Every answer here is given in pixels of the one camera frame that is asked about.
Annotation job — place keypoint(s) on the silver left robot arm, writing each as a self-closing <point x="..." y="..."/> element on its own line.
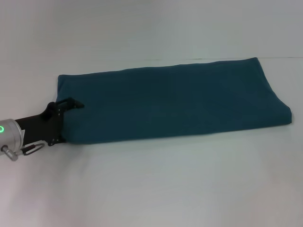
<point x="10" y="134"/>

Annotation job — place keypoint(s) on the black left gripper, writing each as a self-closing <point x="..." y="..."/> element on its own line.
<point x="42" y="127"/>

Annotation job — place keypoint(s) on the teal blue t-shirt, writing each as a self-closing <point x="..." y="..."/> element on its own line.
<point x="175" y="101"/>

